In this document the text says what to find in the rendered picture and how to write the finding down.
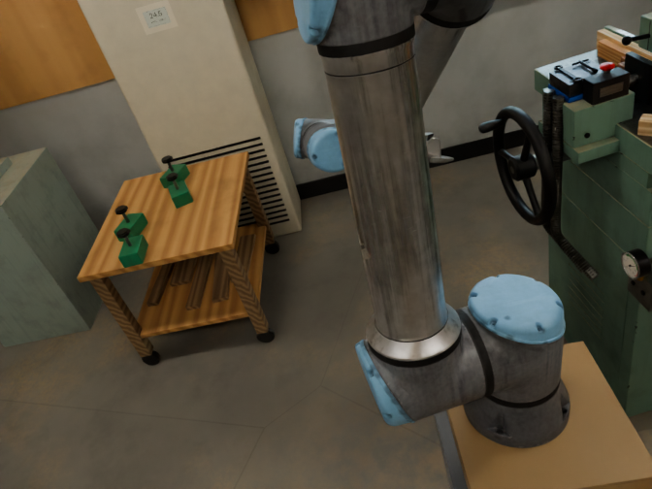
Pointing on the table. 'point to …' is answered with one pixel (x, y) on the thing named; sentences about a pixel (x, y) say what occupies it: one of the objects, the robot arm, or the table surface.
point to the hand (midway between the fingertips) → (442, 148)
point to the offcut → (645, 125)
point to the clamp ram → (639, 77)
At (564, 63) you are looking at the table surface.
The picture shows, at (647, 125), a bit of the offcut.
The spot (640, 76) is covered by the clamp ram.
